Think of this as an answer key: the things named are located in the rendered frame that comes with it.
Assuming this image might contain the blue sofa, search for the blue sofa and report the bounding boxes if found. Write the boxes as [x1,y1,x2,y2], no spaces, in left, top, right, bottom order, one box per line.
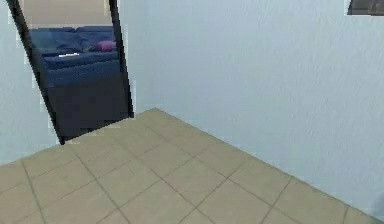
[29,25,122,88]

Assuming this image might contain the purple cushion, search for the purple cushion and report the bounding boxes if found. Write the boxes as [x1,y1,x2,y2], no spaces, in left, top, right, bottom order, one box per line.
[97,40,117,52]

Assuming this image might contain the dark framed wall picture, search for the dark framed wall picture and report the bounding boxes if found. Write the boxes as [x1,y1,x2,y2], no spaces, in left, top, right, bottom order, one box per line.
[346,0,384,17]

